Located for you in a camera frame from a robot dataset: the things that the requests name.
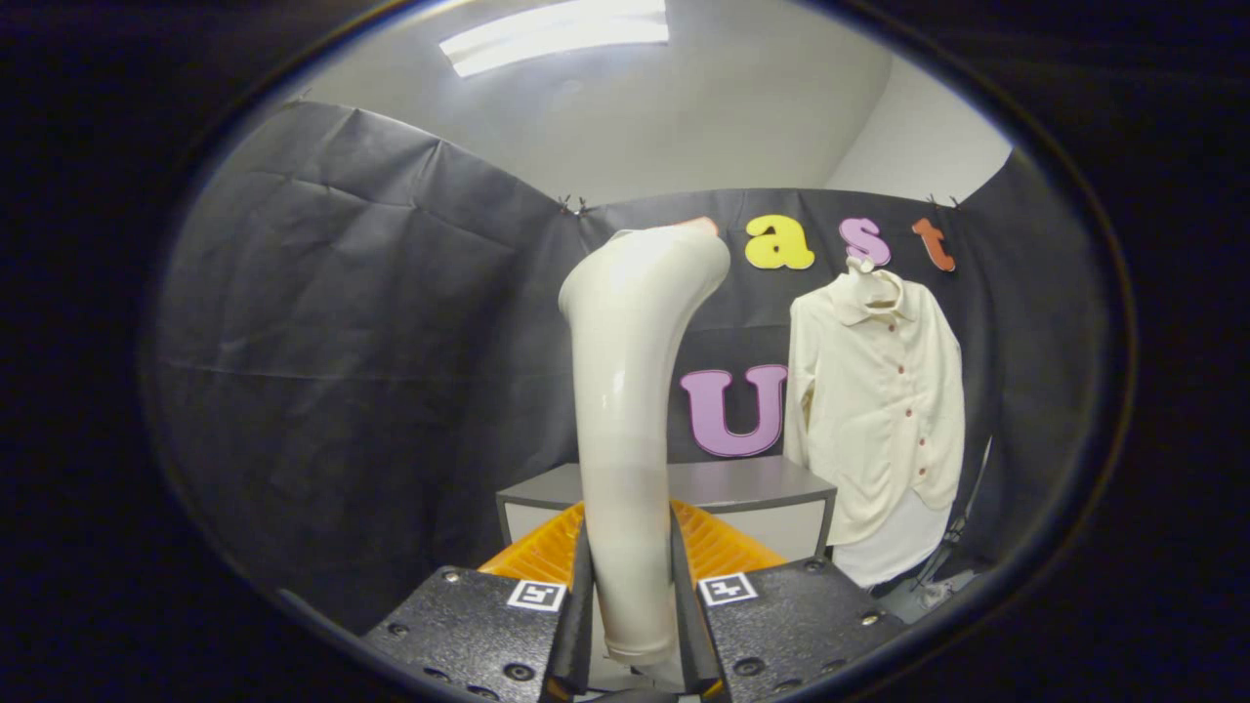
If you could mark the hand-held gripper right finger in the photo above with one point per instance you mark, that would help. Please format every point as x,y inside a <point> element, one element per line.
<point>781,625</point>

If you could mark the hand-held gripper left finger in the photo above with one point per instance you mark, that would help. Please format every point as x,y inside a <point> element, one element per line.
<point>488,635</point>

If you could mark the cream button-up shirt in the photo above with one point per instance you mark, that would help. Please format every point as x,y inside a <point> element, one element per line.
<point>869,420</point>

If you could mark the white garment steamer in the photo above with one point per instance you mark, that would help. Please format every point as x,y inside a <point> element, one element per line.
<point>625,439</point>

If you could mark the white clothes hanger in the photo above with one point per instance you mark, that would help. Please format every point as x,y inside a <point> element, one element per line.
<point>869,283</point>

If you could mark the white hanging cloth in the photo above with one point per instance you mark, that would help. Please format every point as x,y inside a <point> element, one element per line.
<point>894,547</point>

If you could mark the grey-topped white cabinet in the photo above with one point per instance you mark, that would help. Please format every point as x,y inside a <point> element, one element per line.
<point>742,483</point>

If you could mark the thin metal stand pole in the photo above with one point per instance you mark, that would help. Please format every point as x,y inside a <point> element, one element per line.
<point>962,517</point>

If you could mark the black backdrop cloth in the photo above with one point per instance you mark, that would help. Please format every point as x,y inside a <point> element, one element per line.
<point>371,322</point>

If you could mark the ceiling light panel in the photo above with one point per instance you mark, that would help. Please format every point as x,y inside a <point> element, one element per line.
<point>557,34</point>

